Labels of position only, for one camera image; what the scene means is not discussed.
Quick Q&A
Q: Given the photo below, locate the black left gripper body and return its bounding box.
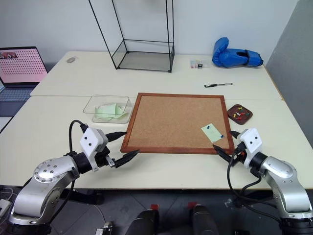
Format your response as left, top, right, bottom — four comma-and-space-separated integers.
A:
94, 144, 116, 169

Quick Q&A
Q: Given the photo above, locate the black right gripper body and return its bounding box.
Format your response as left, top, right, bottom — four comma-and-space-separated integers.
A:
229, 141, 246, 167

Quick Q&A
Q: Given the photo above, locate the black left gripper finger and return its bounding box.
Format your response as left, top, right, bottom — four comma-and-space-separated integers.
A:
113, 149, 141, 169
105, 131, 128, 143

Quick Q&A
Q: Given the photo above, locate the light green paper note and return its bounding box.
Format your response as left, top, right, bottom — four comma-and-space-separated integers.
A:
201, 123, 224, 143

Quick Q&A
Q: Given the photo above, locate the wood-framed cork board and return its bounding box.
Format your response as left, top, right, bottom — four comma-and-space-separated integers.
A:
120, 92, 235, 155

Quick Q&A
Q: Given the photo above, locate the brown square pin tray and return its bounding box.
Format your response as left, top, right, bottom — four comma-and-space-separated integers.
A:
226, 103, 253, 126

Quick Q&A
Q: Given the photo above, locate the clear plastic box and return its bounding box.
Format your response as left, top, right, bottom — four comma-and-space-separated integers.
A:
83, 94, 136, 124

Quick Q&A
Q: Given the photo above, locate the dark rounded shape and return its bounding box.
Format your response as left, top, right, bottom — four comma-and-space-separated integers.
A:
126, 208, 160, 235
190, 204, 219, 235

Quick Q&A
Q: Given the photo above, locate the blue boxing glove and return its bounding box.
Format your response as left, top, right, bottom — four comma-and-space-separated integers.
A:
212, 37, 264, 69

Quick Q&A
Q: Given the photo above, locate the small clear compartment case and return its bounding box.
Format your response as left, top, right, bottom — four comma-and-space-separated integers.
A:
189, 58, 211, 70

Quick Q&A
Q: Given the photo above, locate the black-framed glass terrarium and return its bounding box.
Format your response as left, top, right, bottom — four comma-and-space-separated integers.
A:
88, 0, 175, 73

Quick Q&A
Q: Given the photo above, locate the grey partition panel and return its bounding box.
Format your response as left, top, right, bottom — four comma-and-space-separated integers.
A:
265, 0, 313, 157

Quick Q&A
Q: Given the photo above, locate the white power strip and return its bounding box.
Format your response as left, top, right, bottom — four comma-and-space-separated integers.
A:
0, 198, 11, 216

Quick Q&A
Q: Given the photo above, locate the laptop with pink screen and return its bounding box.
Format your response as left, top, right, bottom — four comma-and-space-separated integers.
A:
0, 46, 48, 118

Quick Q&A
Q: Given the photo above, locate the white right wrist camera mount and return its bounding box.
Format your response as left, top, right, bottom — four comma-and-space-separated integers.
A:
236, 127, 264, 170

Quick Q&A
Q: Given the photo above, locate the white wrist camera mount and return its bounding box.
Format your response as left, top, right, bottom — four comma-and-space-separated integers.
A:
236, 127, 264, 170
79, 127, 109, 172

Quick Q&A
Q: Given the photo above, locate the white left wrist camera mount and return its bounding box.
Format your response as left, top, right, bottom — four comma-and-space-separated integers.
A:
79, 127, 109, 172

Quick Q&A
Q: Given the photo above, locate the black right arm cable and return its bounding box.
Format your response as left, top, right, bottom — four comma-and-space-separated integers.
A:
226, 146, 282, 221

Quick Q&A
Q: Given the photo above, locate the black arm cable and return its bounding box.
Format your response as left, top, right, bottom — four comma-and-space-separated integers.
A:
68, 119, 89, 155
226, 146, 282, 221

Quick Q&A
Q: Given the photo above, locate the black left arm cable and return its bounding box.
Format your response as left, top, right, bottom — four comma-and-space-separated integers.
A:
68, 119, 89, 155

